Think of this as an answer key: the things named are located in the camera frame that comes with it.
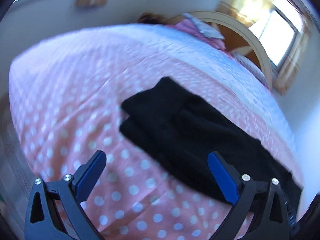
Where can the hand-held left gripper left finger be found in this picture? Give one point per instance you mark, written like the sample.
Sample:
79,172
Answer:
92,173

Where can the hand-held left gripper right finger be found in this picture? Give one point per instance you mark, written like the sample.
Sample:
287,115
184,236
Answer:
222,177

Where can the black pants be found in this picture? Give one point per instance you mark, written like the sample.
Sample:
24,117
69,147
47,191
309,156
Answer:
175,130

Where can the bed with pink dotted sheet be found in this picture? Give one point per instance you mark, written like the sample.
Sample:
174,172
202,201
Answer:
82,80

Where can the striped pillow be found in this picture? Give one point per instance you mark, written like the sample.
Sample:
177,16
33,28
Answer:
247,65

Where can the cream and wood arched headboard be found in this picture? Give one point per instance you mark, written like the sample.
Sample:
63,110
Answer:
252,42

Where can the grey dotted pillow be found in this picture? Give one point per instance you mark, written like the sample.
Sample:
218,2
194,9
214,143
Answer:
206,28

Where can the pink folded blanket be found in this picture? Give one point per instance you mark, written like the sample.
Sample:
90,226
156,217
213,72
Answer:
192,28

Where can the window behind headboard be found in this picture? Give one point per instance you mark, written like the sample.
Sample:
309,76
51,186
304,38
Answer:
277,35

